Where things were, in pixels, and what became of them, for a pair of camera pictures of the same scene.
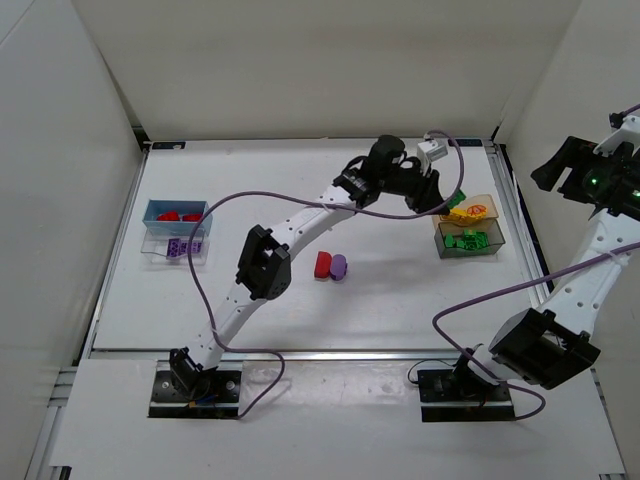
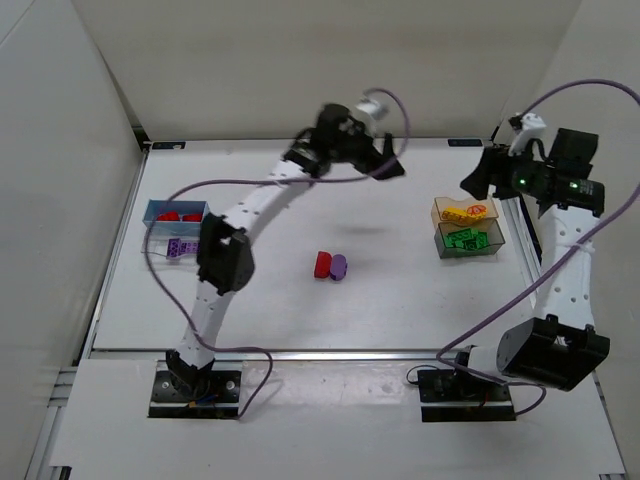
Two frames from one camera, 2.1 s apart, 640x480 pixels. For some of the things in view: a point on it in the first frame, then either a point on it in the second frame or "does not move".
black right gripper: (570, 167) → (491, 171)
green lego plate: (456, 199) → (459, 236)
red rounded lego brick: (171, 215) does not move
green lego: (466, 244) does not move
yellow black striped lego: (456, 214) does not move
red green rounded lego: (196, 217) does not move
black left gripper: (426, 190) → (368, 157)
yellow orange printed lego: (476, 212) does not move
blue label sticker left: (167, 145) does not move
